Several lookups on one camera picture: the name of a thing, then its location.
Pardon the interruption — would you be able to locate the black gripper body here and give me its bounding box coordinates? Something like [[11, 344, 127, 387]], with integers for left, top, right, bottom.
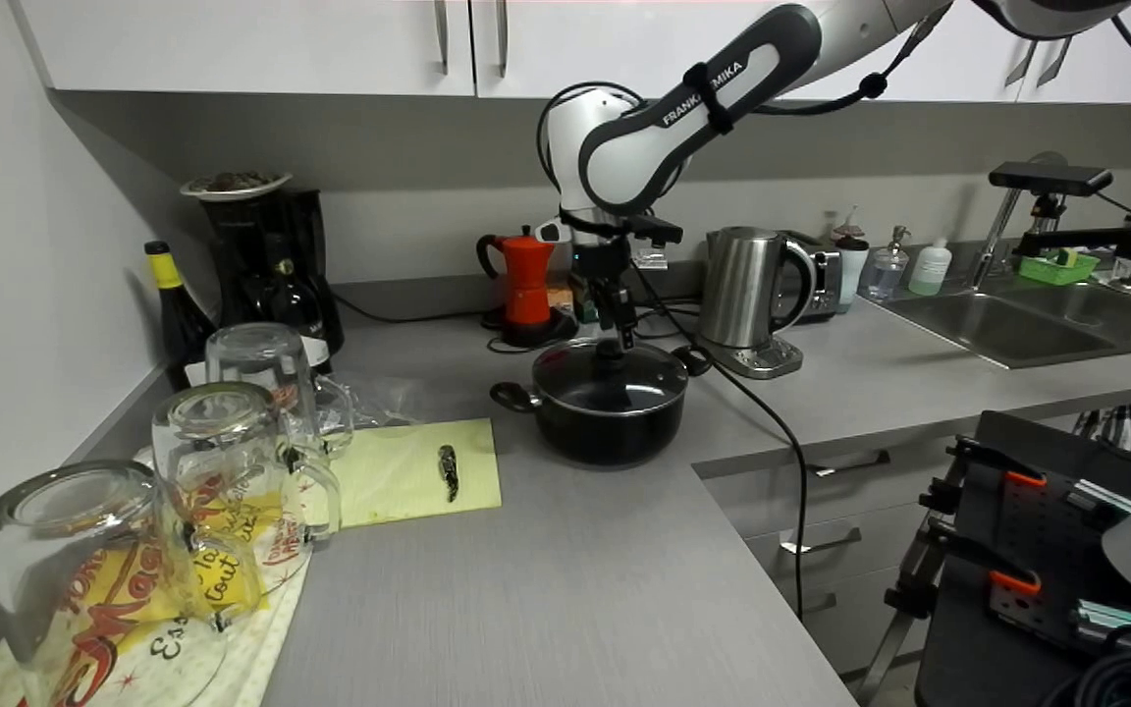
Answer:
[[562, 210, 685, 301]]

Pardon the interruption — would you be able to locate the glass pot lid black knob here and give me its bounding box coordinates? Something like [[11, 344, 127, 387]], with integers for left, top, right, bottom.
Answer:
[[535, 336, 688, 411]]

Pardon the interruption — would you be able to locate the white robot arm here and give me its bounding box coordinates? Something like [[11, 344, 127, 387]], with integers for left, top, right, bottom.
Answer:
[[535, 0, 953, 343]]

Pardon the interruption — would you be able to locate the red moka pot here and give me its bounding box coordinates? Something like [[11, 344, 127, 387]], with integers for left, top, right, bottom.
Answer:
[[476, 233, 574, 344]]

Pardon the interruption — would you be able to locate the black cooking pot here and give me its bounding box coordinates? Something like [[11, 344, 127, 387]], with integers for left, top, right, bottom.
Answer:
[[491, 336, 713, 466]]

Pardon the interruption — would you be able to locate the stainless steel electric kettle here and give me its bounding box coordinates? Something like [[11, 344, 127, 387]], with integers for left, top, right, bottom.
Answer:
[[698, 229, 819, 382]]

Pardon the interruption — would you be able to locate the stainless steel toaster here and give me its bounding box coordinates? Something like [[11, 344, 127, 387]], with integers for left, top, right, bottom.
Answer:
[[775, 237, 847, 324]]

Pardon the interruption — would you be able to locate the white soap bottle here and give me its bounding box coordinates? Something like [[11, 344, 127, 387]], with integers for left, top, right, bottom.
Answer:
[[909, 239, 949, 296]]

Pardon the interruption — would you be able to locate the black coffee maker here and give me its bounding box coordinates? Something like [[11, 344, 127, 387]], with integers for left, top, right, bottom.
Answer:
[[181, 172, 345, 353]]

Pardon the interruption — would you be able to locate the upturned glass mug right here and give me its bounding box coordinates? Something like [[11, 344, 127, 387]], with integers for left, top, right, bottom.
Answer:
[[203, 320, 353, 451]]

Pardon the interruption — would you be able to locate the upturned glass mug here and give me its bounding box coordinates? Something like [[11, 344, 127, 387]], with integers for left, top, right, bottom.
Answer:
[[0, 460, 190, 707], [203, 320, 353, 451], [154, 382, 341, 618]]

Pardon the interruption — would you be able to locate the stainless steel sink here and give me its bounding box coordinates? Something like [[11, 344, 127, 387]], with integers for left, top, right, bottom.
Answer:
[[892, 282, 1131, 368]]

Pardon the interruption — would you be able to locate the upturned glass mug middle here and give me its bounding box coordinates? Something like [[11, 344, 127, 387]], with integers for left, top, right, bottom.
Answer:
[[154, 382, 341, 618]]

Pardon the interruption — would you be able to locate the dark wine bottle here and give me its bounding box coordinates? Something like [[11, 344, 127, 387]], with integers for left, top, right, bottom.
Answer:
[[146, 239, 214, 387]]

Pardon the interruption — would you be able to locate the yellow printed dish towel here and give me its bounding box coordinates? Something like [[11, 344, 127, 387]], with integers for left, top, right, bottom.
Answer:
[[0, 417, 504, 707]]

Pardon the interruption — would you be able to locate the upturned glass mug left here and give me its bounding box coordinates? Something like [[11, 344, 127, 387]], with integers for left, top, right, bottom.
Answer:
[[0, 460, 190, 707]]

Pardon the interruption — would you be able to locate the black power cable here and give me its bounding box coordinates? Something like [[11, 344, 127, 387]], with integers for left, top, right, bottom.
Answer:
[[622, 252, 819, 625]]

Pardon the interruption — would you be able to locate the black camera on stand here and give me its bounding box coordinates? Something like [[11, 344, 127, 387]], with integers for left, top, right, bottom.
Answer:
[[969, 155, 1131, 290]]

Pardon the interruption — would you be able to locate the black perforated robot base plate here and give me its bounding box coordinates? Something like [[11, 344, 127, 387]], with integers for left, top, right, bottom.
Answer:
[[855, 408, 1131, 707]]

